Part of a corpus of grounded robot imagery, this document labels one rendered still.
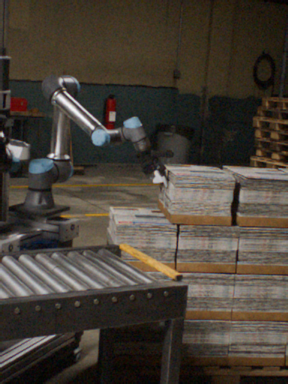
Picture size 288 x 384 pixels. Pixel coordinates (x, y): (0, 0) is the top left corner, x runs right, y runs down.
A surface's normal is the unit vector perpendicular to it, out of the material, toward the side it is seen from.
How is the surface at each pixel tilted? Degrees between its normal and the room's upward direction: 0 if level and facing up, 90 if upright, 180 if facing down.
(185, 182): 90
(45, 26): 90
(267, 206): 90
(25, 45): 90
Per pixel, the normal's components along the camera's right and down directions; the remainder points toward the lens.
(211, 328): 0.15, 0.18
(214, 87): 0.48, 0.18
